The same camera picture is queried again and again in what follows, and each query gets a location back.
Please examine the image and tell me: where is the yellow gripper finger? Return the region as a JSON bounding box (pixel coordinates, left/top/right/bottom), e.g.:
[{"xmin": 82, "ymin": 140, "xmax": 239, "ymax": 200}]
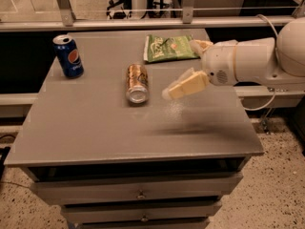
[
  {"xmin": 162, "ymin": 68, "xmax": 210, "ymax": 100},
  {"xmin": 189, "ymin": 40, "xmax": 214, "ymax": 57}
]

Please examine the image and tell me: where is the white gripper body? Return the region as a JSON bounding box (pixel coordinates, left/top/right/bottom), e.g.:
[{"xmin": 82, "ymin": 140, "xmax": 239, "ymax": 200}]
[{"xmin": 202, "ymin": 40, "xmax": 237, "ymax": 86}]

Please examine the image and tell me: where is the orange soda can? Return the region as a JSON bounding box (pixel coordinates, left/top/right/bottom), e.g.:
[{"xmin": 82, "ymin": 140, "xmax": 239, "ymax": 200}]
[{"xmin": 126, "ymin": 64, "xmax": 149, "ymax": 104}]

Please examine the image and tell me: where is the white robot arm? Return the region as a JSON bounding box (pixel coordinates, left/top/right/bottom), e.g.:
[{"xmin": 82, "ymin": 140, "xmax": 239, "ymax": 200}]
[{"xmin": 162, "ymin": 18, "xmax": 305, "ymax": 100}]

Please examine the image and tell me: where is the blue Pepsi can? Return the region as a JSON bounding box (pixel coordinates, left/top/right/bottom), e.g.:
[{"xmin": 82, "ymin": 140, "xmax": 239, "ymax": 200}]
[{"xmin": 52, "ymin": 34, "xmax": 84, "ymax": 78}]

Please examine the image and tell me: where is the green chip bag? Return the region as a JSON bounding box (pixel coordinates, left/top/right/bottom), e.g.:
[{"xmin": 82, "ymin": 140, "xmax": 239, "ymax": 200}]
[{"xmin": 143, "ymin": 34, "xmax": 199, "ymax": 63}]

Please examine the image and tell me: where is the grey drawer cabinet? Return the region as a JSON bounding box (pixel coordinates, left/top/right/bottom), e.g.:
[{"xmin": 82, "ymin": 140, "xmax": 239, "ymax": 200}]
[{"xmin": 7, "ymin": 31, "xmax": 263, "ymax": 229}]

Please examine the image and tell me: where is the metal window railing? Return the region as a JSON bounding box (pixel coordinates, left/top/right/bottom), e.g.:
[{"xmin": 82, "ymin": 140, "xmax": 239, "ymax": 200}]
[{"xmin": 0, "ymin": 0, "xmax": 304, "ymax": 32}]

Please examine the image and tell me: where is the top grey drawer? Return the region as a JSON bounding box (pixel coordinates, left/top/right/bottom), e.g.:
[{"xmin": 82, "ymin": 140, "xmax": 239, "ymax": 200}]
[{"xmin": 30, "ymin": 172, "xmax": 243, "ymax": 205}]

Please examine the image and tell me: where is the grey drawer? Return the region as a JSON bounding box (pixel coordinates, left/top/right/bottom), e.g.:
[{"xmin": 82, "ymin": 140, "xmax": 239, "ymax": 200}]
[
  {"xmin": 62, "ymin": 200, "xmax": 221, "ymax": 223},
  {"xmin": 30, "ymin": 172, "xmax": 243, "ymax": 205}
]

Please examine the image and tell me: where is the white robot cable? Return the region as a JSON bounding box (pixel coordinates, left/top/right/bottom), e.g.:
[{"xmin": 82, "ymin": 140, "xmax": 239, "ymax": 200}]
[{"xmin": 244, "ymin": 13, "xmax": 280, "ymax": 113}]

